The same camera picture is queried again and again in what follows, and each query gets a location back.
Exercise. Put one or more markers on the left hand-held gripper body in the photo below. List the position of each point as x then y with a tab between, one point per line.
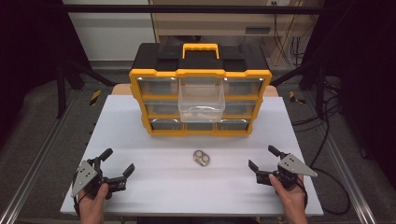
83	178

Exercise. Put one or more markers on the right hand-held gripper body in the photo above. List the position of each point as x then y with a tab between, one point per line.
294	166

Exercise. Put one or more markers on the person's left hand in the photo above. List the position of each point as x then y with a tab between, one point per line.
93	202

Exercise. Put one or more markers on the person's right hand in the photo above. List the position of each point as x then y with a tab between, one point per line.
292	199

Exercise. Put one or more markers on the yellow and black tape marker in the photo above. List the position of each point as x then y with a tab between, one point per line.
295	99
95	97

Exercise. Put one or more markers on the black metal stand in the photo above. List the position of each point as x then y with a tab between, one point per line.
320	87
61	90

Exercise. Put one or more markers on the large clear plastic drawer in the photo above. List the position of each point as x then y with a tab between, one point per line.
201	99

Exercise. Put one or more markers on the yellow and black organizer cabinet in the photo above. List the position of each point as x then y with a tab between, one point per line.
155	59

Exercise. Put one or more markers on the white cabinet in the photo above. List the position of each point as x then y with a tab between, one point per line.
109	34

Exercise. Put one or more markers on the dark curtain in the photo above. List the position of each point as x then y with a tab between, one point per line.
367	62
28	46

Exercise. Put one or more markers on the aluminium rail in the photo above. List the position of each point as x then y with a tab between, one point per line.
351	183
28	183

